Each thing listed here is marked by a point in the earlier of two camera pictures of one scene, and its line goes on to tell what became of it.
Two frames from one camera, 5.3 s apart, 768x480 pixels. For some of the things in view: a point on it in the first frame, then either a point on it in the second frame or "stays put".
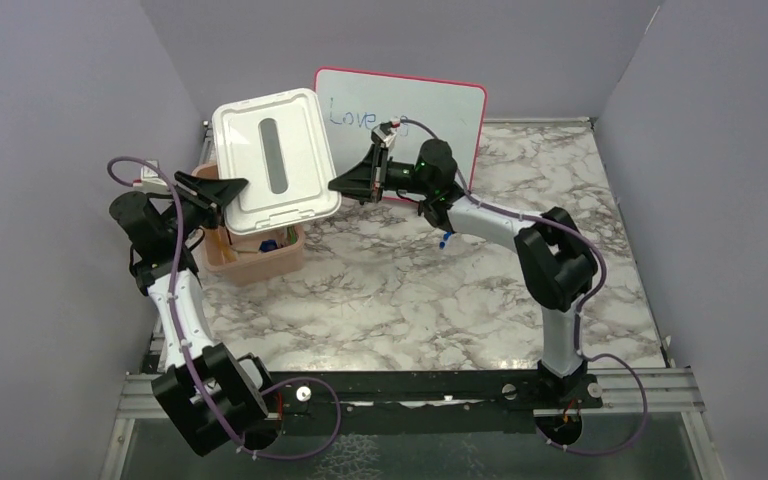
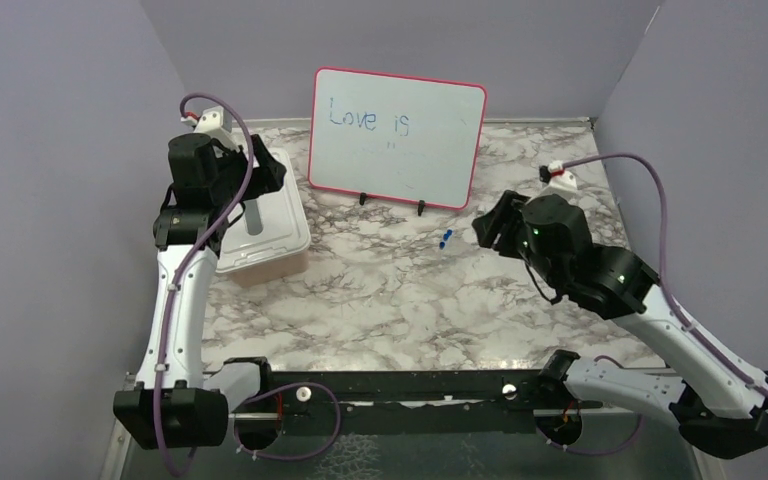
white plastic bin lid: (272, 162) to (271, 227)
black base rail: (323, 400) stays put
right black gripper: (366, 181) to (504, 218)
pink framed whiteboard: (356, 102) stays put
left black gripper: (209, 192) to (268, 176)
